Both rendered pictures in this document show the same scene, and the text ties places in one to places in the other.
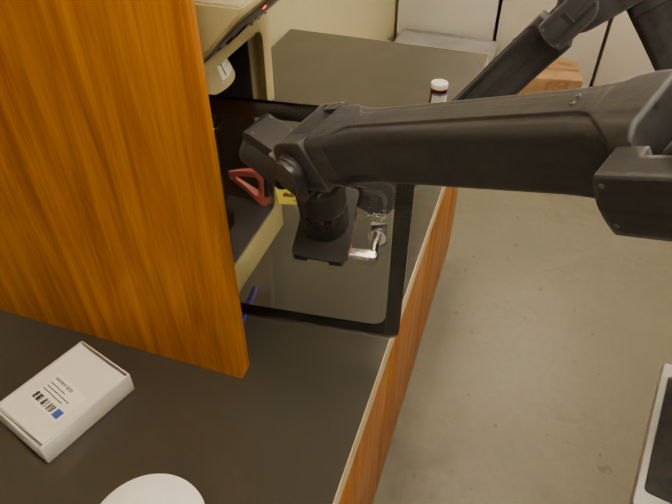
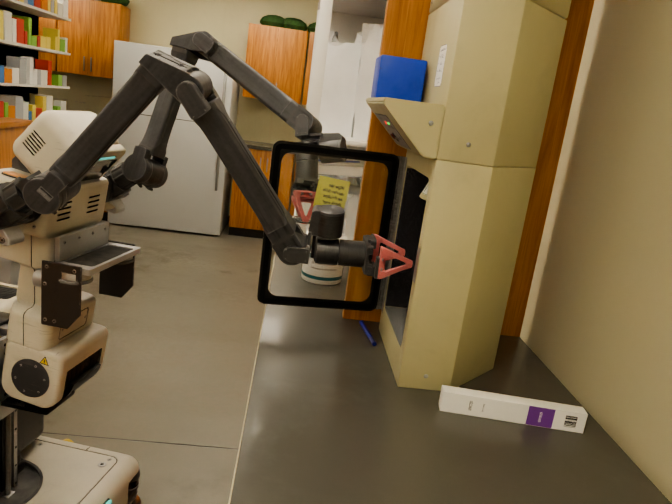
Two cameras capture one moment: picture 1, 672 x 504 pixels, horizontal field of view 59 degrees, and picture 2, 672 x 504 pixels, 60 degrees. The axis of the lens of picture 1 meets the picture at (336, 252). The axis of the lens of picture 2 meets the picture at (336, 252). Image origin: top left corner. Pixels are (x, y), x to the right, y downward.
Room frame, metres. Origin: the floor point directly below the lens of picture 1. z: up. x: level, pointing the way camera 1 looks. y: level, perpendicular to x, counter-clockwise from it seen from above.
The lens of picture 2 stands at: (1.96, -0.48, 1.49)
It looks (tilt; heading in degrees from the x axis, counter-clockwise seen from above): 14 degrees down; 157
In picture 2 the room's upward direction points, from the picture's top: 8 degrees clockwise
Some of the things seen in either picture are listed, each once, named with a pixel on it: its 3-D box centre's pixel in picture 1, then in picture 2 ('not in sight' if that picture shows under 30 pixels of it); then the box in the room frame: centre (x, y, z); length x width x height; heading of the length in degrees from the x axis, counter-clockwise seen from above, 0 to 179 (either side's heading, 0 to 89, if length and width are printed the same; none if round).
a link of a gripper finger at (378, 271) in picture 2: not in sight; (389, 260); (0.89, 0.11, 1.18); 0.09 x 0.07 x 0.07; 71
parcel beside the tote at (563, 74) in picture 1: (539, 88); not in sight; (3.28, -1.20, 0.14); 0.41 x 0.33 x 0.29; 78
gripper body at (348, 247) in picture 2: not in sight; (355, 253); (0.84, 0.05, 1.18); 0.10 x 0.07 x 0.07; 161
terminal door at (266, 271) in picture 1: (303, 230); (327, 229); (0.67, 0.05, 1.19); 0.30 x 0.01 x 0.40; 78
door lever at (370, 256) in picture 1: (349, 245); not in sight; (0.62, -0.02, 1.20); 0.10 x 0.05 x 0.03; 78
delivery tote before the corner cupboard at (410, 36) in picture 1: (439, 73); not in sight; (3.44, -0.63, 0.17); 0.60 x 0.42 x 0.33; 69
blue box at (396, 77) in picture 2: not in sight; (397, 80); (0.75, 0.14, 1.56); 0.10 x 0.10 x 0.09; 71
